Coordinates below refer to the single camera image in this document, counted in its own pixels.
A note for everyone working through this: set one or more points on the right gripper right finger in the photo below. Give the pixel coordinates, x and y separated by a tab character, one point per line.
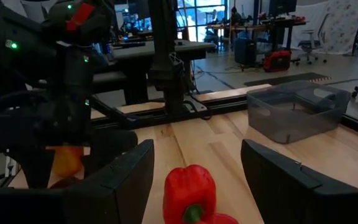
291	199

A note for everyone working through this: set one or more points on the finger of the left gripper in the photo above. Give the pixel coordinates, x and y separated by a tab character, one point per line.
110	146
36	168

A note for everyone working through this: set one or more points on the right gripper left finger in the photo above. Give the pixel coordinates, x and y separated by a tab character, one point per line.
104	202

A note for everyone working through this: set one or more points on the yellow bell pepper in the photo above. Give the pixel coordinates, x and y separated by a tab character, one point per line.
65	161

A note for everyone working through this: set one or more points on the red bell pepper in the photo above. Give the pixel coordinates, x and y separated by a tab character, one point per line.
188	186
222	219

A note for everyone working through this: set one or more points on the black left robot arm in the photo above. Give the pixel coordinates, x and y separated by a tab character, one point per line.
17	71

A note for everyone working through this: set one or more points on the translucent grey plastic basket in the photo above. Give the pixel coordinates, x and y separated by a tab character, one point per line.
291	124

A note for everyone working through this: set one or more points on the black keyboard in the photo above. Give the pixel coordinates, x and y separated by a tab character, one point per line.
128	44

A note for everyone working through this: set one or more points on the black floor mat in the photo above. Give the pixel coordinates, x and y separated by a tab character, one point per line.
287	79

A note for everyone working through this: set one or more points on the red and black machine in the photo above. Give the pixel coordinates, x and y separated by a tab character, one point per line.
277	62

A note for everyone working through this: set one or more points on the black box on floor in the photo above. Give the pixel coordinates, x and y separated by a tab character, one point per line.
245	51

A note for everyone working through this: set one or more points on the grey office chair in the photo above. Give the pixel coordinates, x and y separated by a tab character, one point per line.
309	45

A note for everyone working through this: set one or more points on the long wooden work table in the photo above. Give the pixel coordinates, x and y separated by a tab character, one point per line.
259	25

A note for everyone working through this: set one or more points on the person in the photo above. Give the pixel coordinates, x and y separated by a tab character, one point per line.
235	17

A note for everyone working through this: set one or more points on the white patterned cloth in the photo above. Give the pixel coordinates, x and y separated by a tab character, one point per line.
343	25

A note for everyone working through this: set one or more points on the black computer monitor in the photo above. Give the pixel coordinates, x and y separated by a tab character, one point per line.
283	6

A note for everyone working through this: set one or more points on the black aluminium rig frame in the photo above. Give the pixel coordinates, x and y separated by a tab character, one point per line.
228	103

